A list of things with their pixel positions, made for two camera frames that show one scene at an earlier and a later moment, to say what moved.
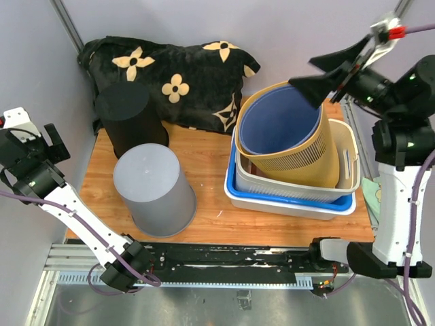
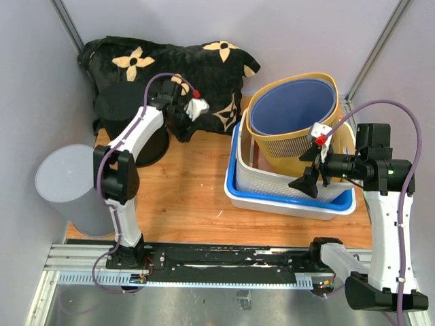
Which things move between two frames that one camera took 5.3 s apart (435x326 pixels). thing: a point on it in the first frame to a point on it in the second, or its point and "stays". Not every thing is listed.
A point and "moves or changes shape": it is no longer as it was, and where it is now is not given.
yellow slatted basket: [284, 136] moves or changes shape
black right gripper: [316, 87] to [306, 182]
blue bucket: [276, 118] moves or changes shape
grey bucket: [149, 179] to [65, 182]
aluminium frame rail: [64, 17] stays
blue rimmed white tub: [278, 206] stays
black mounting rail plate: [230, 261] stays
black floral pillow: [200, 86] stays
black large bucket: [126, 111] stays
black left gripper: [56, 151] to [183, 130]
